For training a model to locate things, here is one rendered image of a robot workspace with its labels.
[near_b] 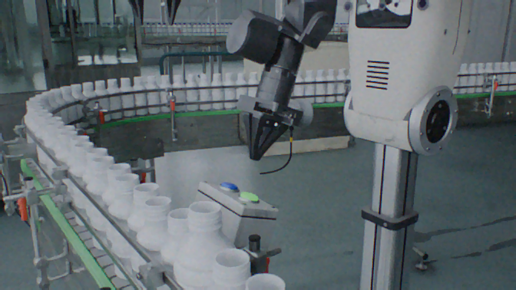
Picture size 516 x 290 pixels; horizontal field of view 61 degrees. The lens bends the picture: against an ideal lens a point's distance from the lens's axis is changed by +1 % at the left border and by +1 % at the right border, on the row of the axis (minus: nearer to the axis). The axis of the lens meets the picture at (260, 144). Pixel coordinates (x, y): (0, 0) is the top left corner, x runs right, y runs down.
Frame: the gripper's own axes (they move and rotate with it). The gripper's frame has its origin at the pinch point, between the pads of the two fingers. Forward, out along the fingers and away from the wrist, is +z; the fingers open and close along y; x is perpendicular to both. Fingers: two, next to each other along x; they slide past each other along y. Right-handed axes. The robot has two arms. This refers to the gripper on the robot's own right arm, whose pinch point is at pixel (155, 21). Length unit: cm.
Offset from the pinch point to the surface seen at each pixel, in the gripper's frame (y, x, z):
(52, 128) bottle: 16.6, -24.2, 24.4
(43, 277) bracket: 26, -3, 49
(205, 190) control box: 2.2, 21.7, 28.3
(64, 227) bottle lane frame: 20.5, -3.5, 40.2
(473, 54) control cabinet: -543, -219, 44
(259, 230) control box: -1.3, 32.9, 32.4
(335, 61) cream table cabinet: -310, -246, 43
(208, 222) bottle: 16, 46, 21
